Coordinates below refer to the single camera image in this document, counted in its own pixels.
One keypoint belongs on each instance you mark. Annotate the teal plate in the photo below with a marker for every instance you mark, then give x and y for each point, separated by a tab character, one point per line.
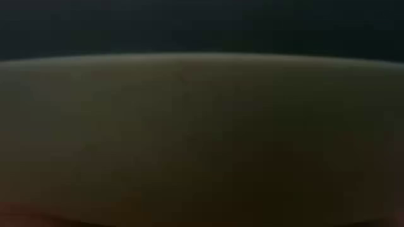
202	25

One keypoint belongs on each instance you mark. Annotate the light green plate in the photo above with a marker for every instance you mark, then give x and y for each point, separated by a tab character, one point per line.
195	138

